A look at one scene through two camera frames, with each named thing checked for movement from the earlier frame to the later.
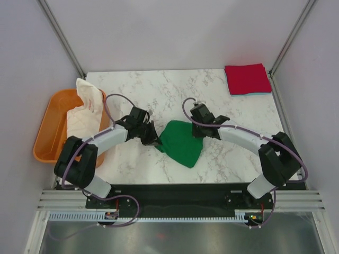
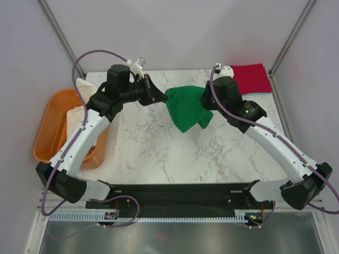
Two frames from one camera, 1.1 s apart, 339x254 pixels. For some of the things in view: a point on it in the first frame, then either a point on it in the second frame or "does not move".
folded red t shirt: [247, 79] does not move
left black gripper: [153, 138] -> [153, 96]
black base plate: [182, 198] does not move
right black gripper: [196, 133] -> [204, 98]
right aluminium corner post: [307, 9] does not move
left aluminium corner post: [51, 17] does not move
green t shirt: [178, 142] -> [184, 105]
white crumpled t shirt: [84, 121] does not move
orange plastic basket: [53, 129] does not move
